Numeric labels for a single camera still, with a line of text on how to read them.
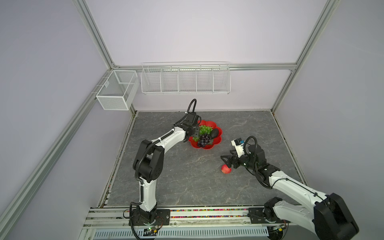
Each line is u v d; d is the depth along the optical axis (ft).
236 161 2.41
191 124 2.46
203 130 3.35
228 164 2.44
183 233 5.16
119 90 3.35
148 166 1.67
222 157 2.59
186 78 3.25
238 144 2.38
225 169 2.78
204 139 3.08
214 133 3.35
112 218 2.48
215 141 3.33
